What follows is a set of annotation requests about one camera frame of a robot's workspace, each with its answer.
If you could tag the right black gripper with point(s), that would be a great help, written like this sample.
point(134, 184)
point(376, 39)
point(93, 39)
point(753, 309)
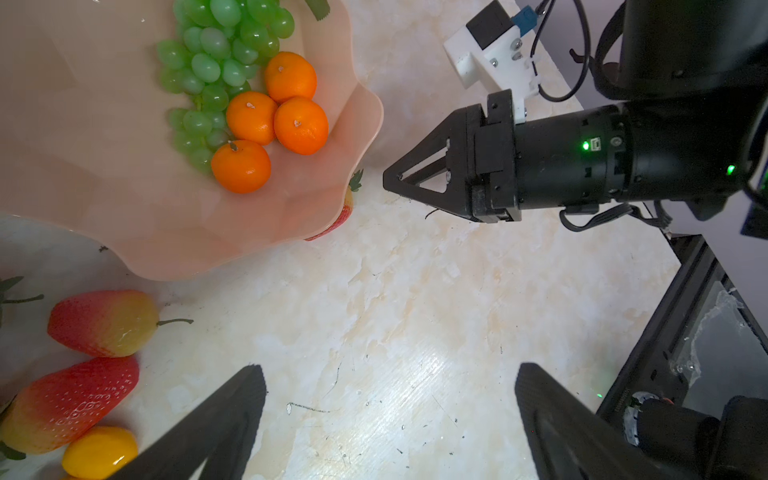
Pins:
point(479, 145)

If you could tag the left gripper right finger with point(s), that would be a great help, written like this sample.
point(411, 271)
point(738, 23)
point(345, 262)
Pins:
point(568, 441)

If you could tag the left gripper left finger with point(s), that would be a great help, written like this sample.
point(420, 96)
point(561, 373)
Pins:
point(216, 438)

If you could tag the lone red strawberry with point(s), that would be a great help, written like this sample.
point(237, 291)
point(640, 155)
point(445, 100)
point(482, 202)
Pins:
point(348, 207)

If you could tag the cluster red strawberry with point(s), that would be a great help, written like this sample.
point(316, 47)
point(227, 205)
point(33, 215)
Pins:
point(106, 323)

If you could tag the large orange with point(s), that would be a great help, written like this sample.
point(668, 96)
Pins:
point(301, 126)

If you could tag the pale red strawberry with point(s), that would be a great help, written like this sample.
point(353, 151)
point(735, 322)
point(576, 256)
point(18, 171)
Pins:
point(59, 408)

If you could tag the small orange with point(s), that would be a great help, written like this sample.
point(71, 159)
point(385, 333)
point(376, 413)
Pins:
point(250, 116)

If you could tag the lone orange front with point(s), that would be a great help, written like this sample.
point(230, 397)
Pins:
point(241, 166)

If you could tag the green grape bunch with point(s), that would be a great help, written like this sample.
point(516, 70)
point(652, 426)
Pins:
point(221, 49)

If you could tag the pink leaf-shaped bowl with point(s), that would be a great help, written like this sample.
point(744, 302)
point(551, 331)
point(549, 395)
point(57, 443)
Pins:
point(86, 145)

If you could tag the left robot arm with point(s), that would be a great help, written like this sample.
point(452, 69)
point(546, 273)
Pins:
point(658, 440)

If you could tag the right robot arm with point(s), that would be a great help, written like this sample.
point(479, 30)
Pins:
point(685, 119)

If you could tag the yellow kumquat upper right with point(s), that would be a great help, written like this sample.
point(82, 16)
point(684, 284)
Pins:
point(101, 452)

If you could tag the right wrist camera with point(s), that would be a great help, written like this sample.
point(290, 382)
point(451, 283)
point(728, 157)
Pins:
point(489, 50)

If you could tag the black base frame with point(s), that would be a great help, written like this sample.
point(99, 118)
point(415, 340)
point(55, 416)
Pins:
point(702, 345)

